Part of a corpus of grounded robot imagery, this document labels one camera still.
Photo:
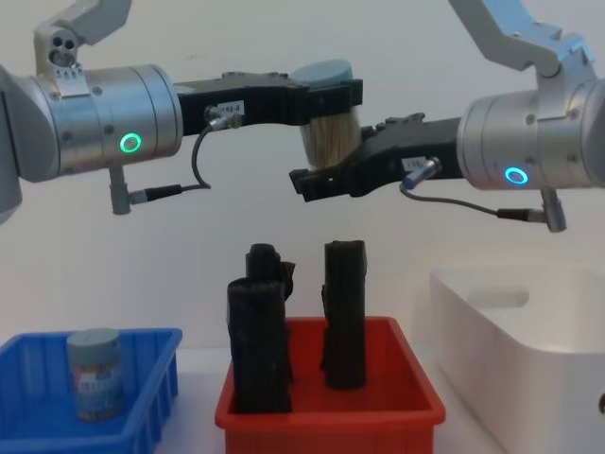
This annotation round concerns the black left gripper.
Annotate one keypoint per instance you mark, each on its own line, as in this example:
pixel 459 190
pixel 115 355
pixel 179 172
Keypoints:
pixel 264 99

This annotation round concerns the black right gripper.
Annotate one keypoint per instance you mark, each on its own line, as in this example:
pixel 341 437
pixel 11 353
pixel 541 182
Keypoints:
pixel 425 142

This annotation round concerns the toothpick jar with grey lid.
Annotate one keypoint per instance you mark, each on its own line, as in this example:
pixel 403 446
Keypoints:
pixel 331 137

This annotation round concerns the black rolled bag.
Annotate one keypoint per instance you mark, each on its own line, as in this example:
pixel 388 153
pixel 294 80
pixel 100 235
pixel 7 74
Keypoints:
pixel 260 345
pixel 345 307

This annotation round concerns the white plastic bin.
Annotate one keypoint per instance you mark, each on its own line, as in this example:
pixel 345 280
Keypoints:
pixel 496 369

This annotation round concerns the red plastic bin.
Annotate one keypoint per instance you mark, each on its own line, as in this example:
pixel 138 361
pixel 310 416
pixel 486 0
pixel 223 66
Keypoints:
pixel 331 425

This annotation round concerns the labelled toothpick jar grey lid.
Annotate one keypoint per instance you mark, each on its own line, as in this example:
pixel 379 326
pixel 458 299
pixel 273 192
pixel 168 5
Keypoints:
pixel 94 373

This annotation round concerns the blue plastic bin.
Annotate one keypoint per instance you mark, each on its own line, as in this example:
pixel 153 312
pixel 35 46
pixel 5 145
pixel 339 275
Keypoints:
pixel 28 378

